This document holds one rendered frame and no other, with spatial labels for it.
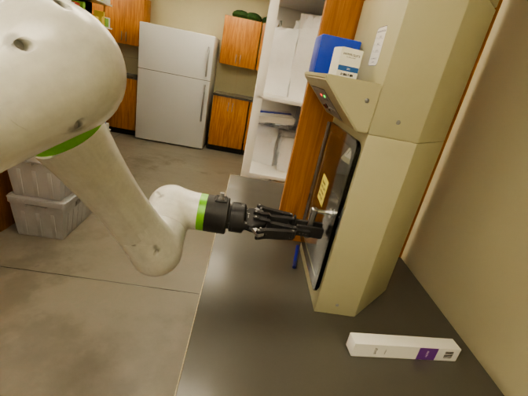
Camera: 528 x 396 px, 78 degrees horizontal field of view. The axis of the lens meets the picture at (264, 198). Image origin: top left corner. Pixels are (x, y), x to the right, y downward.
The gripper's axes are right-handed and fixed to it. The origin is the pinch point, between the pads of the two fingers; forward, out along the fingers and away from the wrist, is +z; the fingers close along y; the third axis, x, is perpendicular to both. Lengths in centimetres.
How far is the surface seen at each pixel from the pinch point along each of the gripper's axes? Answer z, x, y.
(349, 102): -0.2, -32.6, -1.8
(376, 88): 4.4, -36.2, -1.4
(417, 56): 10.3, -43.2, -0.5
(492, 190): 49, -15, 10
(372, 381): 14.8, 17.0, -27.8
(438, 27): 13, -49, 0
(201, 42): -109, 9, 485
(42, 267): -139, 128, 99
